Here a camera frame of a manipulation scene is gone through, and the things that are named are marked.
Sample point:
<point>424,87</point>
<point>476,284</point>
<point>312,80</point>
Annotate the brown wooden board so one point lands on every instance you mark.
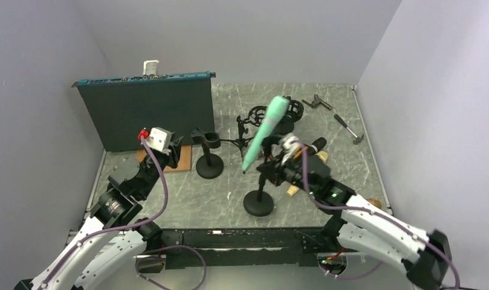
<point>185,162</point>

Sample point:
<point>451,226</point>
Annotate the gold microphone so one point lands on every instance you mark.
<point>375,202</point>

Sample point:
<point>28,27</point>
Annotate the cream yellow microphone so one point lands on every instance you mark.
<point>323,156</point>

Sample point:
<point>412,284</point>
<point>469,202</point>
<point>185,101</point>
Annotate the black round-base shock mount stand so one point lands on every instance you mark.
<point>293,114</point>

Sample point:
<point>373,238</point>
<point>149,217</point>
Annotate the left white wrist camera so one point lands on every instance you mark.
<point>157,139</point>

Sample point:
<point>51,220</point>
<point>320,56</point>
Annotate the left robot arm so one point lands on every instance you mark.
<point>108,236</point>

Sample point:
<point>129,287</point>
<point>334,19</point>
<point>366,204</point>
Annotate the white block behind rack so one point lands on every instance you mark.
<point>150,67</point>

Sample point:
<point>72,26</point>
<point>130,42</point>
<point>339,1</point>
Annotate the black tripod shock mount stand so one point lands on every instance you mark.
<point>254,118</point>

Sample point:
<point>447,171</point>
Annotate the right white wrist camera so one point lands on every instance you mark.
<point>292,147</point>

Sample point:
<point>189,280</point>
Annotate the grey metal clamp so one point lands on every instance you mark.
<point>317,101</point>

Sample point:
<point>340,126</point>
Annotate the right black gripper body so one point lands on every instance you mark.
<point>288,172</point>

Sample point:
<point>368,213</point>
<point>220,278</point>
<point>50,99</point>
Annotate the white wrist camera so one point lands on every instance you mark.
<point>292,147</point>
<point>157,139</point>

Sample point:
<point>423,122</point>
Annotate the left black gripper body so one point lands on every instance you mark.
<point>171,159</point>

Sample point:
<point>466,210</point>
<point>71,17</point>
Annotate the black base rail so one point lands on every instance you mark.
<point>183,248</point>

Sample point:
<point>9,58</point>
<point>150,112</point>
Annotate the black round-base clip stand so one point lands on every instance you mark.
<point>257,202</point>

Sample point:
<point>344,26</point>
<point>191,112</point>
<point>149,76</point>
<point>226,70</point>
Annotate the small grey hammer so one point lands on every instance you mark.
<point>357,138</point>

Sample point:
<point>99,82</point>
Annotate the dark rack unit blue edge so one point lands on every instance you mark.
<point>121,107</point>

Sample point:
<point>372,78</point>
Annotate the mint green microphone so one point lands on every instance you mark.
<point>275,111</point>

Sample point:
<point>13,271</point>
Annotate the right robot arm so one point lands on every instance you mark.
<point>355,224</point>

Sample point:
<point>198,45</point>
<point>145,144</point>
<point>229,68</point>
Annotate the black condenser microphone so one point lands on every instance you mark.
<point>316,146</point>

